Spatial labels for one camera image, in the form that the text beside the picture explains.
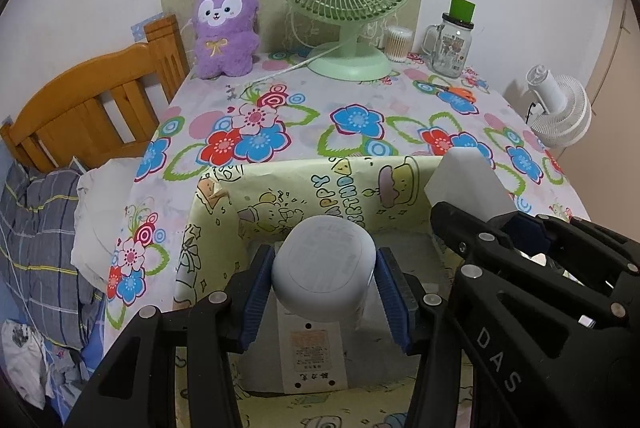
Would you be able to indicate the orange scissors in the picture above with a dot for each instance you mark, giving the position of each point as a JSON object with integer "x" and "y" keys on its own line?
{"x": 462, "y": 92}

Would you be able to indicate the light blue wall sticker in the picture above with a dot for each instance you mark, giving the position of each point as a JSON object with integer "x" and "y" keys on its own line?
{"x": 140, "y": 28}

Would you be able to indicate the grey plaid quilt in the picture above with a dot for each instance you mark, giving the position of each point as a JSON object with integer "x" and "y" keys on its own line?
{"x": 40, "y": 233}

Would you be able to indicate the cotton swab jar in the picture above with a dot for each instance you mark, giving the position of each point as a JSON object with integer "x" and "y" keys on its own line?
{"x": 398, "y": 45}

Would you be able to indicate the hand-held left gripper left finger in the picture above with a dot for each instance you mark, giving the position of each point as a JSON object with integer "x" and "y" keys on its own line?
{"x": 255, "y": 293}

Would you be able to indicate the yellow printed box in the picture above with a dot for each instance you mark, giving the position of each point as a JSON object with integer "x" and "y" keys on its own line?
{"x": 260, "y": 203}

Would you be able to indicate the beige door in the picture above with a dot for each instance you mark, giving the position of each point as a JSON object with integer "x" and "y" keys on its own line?
{"x": 615, "y": 108}

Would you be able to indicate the white charger block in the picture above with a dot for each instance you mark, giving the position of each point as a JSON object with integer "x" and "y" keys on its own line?
{"x": 465, "y": 183}

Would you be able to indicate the blue bed sheet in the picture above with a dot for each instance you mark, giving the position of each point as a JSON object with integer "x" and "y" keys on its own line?
{"x": 85, "y": 358}

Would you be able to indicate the white power strip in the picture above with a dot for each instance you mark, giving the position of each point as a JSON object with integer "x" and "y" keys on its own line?
{"x": 310, "y": 358}

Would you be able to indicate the wooden bed headboard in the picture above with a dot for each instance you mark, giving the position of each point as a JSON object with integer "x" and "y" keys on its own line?
{"x": 75, "y": 108}

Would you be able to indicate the floral tablecloth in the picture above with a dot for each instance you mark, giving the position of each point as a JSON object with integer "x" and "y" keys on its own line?
{"x": 300, "y": 118}

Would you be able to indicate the glass jar mug green lid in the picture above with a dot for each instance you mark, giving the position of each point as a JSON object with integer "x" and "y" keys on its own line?
{"x": 452, "y": 50}

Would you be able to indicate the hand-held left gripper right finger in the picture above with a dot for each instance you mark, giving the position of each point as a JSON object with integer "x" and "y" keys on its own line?
{"x": 392, "y": 298}

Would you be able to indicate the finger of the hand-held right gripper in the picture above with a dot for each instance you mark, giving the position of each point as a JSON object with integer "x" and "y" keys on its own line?
{"x": 525, "y": 230}
{"x": 450, "y": 223}

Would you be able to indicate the white standing fan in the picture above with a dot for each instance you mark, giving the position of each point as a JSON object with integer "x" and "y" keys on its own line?
{"x": 565, "y": 113}

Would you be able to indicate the purple plush toy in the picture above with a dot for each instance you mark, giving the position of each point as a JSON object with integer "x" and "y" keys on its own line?
{"x": 225, "y": 53}

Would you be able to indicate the white rounded adapter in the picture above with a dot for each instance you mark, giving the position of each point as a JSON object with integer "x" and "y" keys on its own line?
{"x": 325, "y": 268}

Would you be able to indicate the white printed cloth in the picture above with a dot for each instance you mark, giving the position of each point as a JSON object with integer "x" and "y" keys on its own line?
{"x": 22, "y": 358}

